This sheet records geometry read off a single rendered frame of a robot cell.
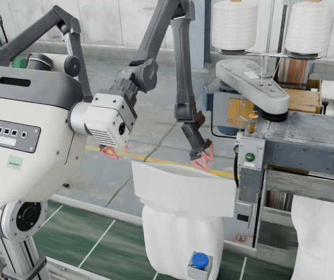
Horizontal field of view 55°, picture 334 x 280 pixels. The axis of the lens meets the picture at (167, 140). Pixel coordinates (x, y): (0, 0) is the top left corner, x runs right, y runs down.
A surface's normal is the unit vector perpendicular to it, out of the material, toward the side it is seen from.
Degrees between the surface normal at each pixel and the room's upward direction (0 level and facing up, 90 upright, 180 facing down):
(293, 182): 90
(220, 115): 90
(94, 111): 30
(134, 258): 0
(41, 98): 50
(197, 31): 90
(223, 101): 90
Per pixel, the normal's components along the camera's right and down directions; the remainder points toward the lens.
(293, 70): -0.38, 0.47
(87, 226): -0.04, -0.87
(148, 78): 0.85, 0.04
